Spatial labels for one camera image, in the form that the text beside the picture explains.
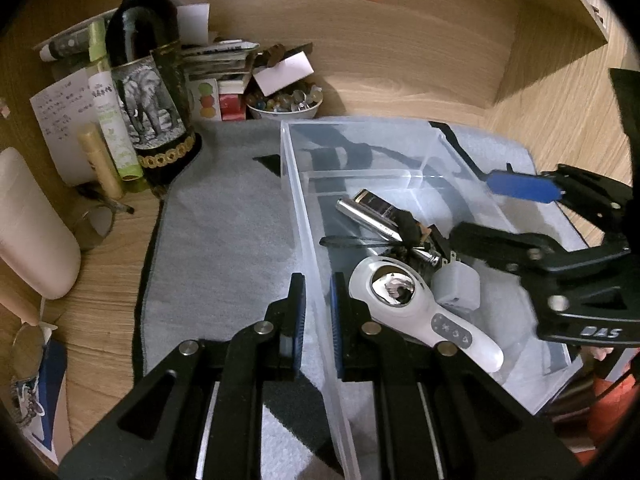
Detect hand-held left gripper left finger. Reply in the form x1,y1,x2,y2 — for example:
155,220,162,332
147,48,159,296
57,272,307,480

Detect blue book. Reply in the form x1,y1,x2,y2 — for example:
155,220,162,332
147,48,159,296
20,340,74,462

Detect dark wine bottle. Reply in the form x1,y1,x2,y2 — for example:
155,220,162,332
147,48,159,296
105,0,203,197

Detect dark metal clip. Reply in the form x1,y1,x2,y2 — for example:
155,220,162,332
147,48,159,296
395,212,454,274

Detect eyeglasses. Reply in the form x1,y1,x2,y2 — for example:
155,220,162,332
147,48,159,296
75,185,136,254

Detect dark labelled tube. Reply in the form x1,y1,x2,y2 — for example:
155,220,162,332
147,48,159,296
32,27,94,64

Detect white paper sheet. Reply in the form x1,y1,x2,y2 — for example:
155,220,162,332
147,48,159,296
175,0,211,46

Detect green and white tube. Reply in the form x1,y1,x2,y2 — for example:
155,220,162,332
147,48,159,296
87,20,144,194

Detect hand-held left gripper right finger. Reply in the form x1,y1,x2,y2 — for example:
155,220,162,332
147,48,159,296
329,272,583,480

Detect clear plastic box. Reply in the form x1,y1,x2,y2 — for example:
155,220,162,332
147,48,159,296
280,117,586,480

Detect round mirror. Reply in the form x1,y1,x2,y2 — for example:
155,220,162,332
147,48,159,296
10,324,46,382

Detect bowl of marbles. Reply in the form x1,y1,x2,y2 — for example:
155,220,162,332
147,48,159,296
245,85,325,121

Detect white handheld facial device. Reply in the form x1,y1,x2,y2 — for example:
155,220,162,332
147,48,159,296
348,256,505,374

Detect beaded bracelet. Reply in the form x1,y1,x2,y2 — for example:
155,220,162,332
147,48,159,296
10,380,46,429

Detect white handwritten note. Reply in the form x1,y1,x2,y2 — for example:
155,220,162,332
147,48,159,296
30,69,101,187

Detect cream cylinder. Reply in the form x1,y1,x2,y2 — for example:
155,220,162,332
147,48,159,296
0,147,82,302

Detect white power adaptor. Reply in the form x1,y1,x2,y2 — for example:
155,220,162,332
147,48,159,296
432,262,481,314

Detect gold tube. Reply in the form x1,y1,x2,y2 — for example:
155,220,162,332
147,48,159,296
77,125,126,200

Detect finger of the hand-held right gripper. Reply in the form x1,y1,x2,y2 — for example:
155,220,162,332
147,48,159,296
487,162,632,244
447,220,629,282

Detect silver metal cylinder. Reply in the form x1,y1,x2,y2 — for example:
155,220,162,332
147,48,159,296
336,198,402,242

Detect white card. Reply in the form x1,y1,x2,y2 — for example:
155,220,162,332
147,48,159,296
252,50,315,96

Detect red box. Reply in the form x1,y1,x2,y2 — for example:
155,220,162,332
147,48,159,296
218,92,247,121

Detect person's right forearm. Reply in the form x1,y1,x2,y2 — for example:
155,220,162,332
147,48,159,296
582,349,640,453

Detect black and gold lighter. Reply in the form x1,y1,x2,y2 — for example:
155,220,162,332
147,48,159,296
352,189,407,224

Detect macaron print box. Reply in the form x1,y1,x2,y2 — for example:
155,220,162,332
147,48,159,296
192,78,222,122

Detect grey towel with black stripes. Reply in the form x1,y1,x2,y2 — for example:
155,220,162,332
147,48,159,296
132,117,586,480

